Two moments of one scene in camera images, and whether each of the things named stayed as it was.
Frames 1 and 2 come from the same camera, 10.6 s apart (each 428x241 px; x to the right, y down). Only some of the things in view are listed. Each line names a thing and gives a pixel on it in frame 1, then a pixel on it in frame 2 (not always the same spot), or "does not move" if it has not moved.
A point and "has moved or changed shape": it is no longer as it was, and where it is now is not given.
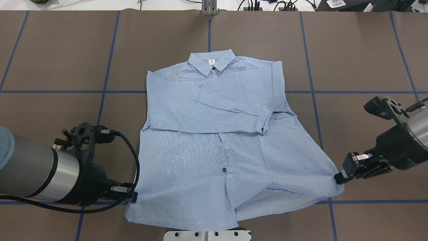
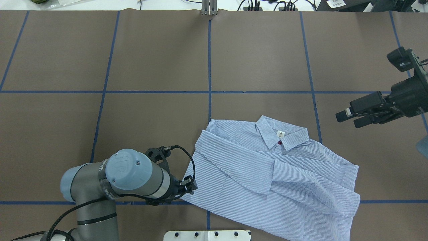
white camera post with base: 233,235 does not move
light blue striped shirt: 220,143 has moved or changed shape
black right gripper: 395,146 -> 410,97
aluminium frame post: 209,7 does not move
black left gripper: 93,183 -> 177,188
